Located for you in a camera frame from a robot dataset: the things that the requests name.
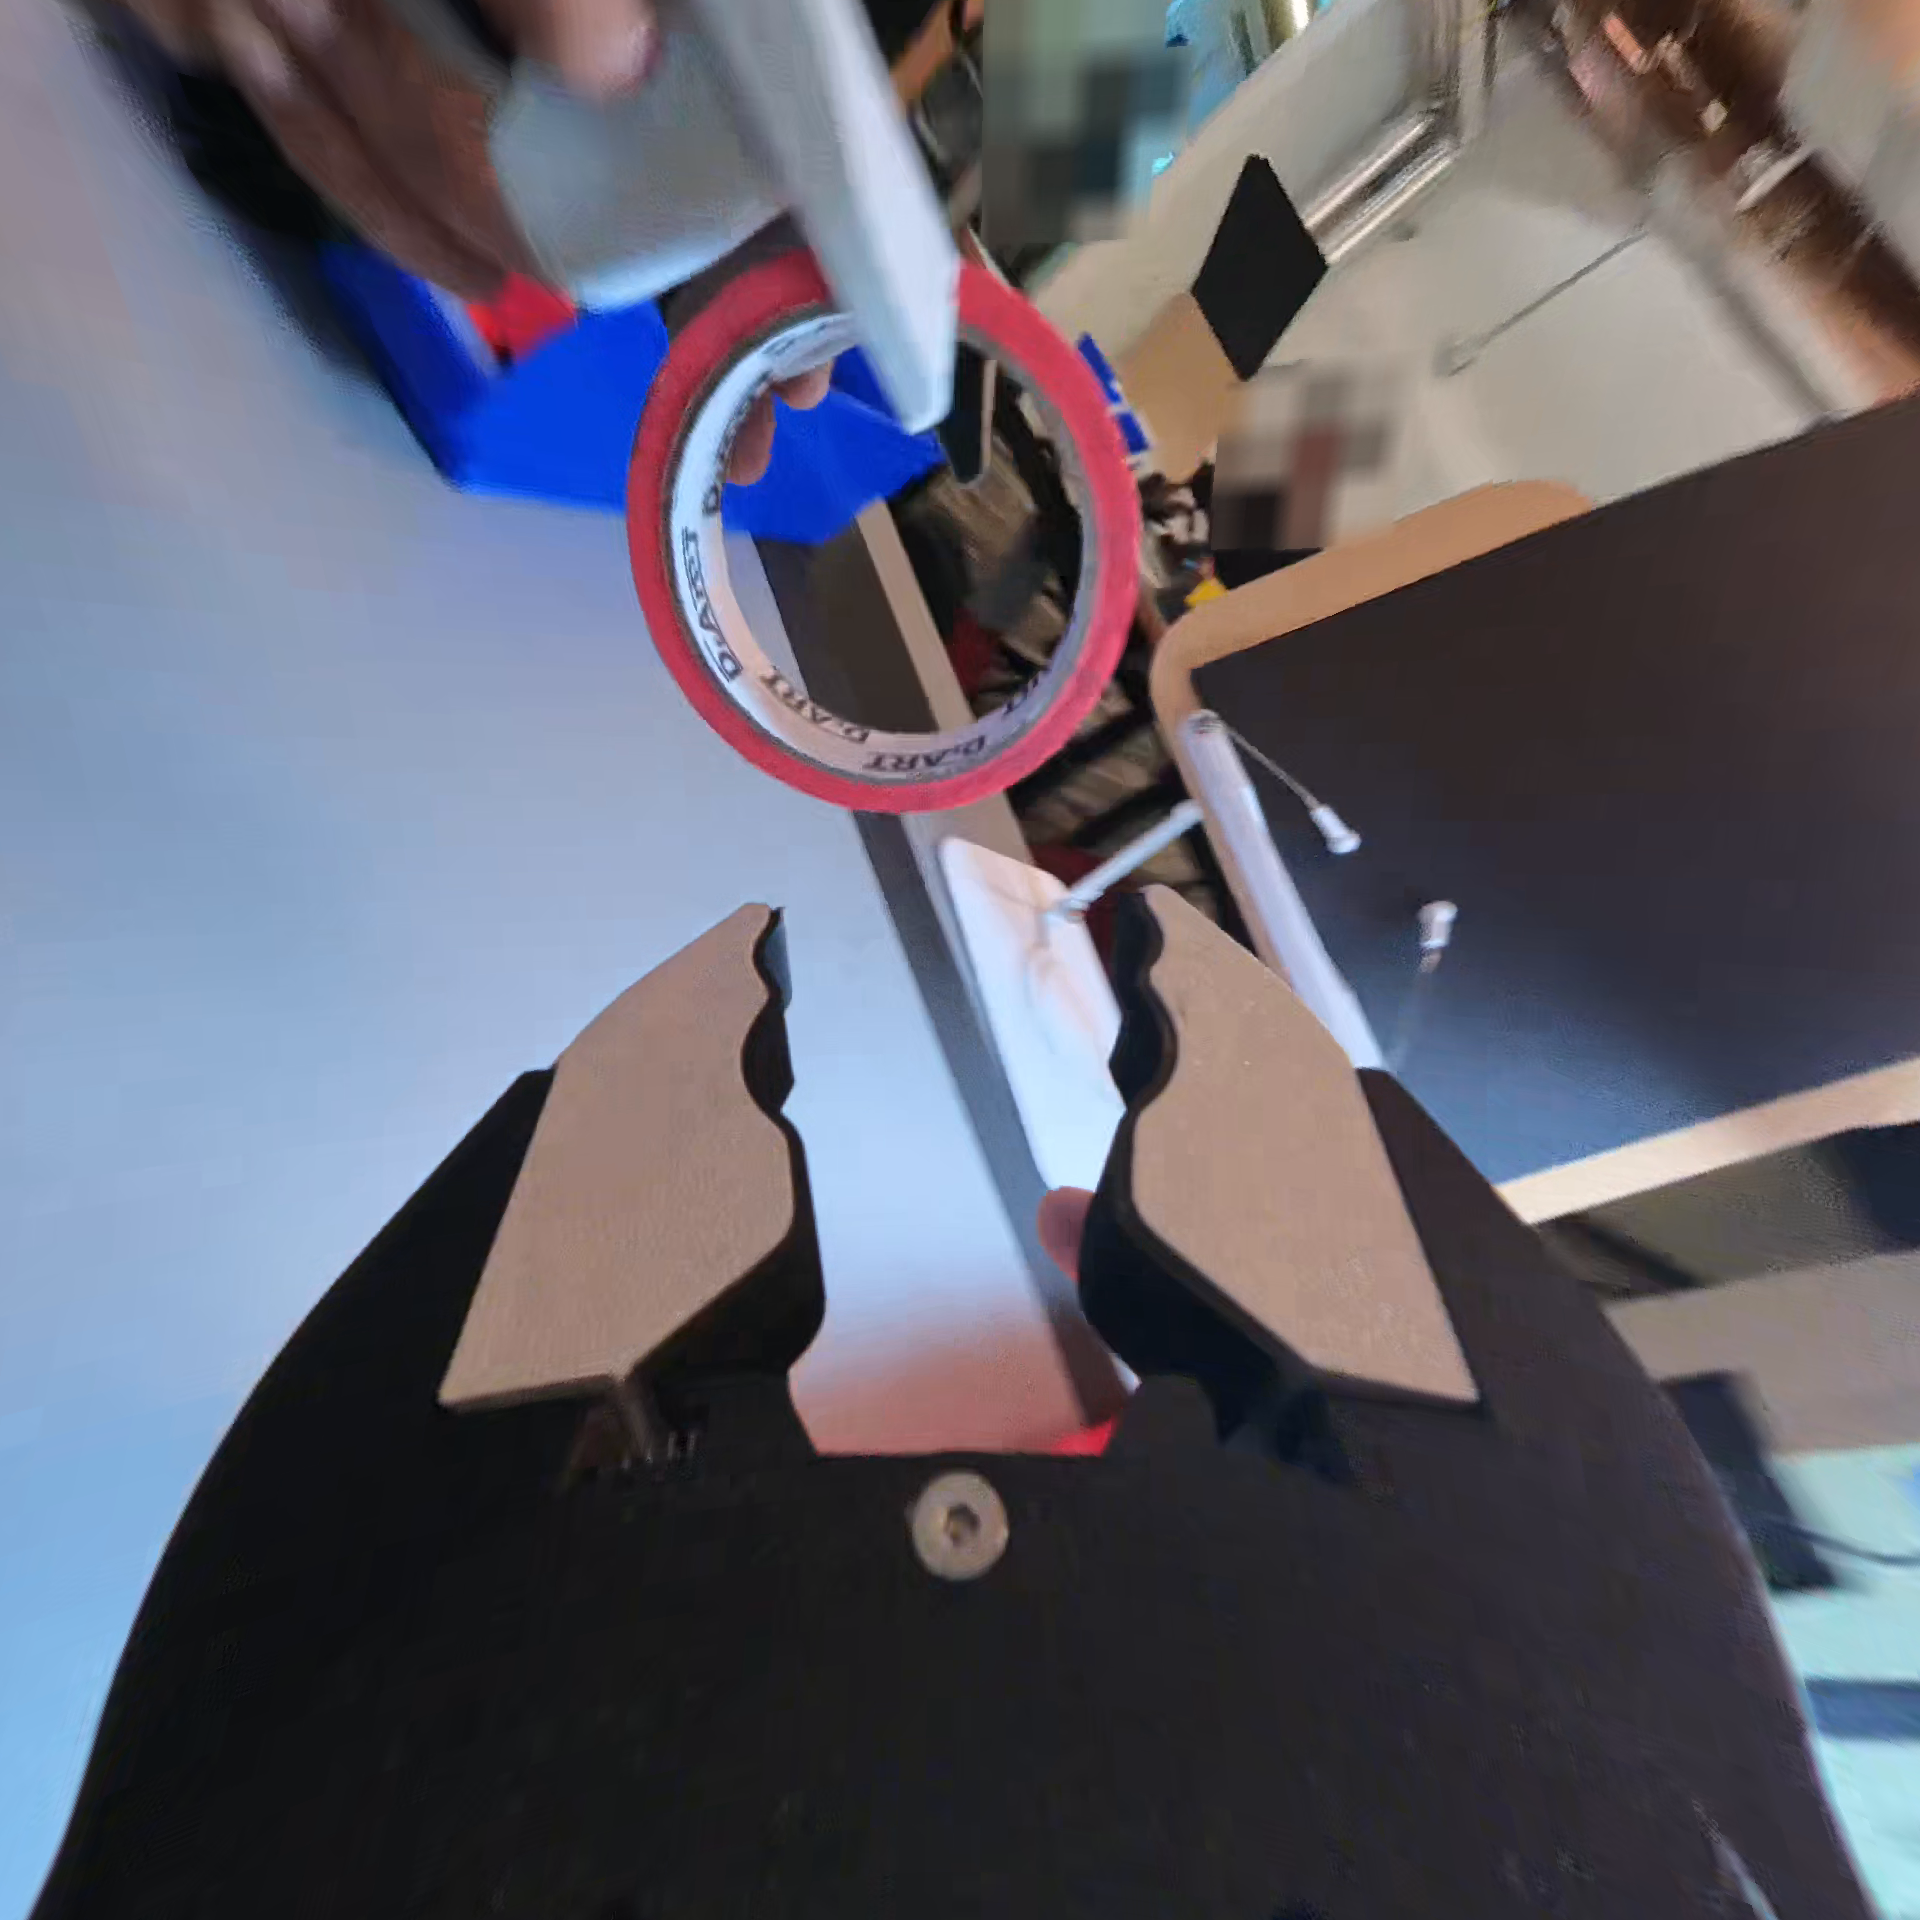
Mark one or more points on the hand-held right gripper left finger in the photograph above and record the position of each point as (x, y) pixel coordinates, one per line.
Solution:
(644, 1185)

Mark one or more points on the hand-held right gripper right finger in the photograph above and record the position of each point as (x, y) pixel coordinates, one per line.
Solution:
(1276, 1185)

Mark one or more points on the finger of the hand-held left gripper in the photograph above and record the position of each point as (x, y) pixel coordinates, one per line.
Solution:
(856, 195)

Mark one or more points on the blue plastic bin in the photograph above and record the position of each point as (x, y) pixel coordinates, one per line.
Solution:
(600, 427)

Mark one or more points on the red tape roll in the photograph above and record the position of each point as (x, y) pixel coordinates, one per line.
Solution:
(1114, 511)

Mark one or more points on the black board on stand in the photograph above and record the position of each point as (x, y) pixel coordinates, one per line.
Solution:
(1350, 562)

